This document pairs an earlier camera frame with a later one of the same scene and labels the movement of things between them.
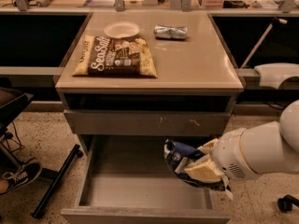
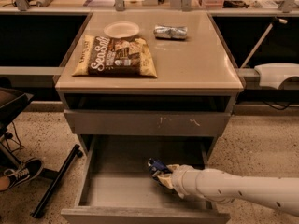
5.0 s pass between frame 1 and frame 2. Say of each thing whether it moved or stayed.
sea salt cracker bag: stayed
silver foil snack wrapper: stayed
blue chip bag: moved
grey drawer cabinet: stayed
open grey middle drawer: stayed
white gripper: moved
